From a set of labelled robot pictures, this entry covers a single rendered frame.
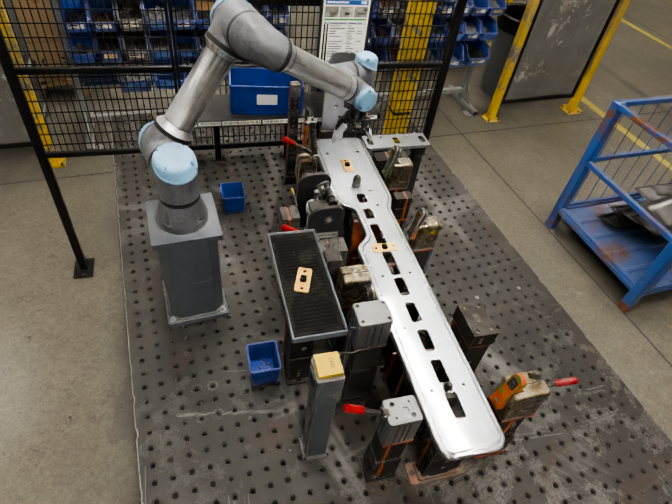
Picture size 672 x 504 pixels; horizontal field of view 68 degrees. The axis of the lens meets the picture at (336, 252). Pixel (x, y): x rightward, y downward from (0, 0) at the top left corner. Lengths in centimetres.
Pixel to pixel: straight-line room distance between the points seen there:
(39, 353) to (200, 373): 123
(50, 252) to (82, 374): 87
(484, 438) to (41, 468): 179
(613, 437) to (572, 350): 33
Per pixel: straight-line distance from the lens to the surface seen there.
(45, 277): 309
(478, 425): 137
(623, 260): 350
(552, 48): 479
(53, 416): 257
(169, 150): 147
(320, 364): 117
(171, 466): 158
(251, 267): 197
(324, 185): 159
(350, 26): 234
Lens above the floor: 215
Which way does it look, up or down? 45 degrees down
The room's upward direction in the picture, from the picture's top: 9 degrees clockwise
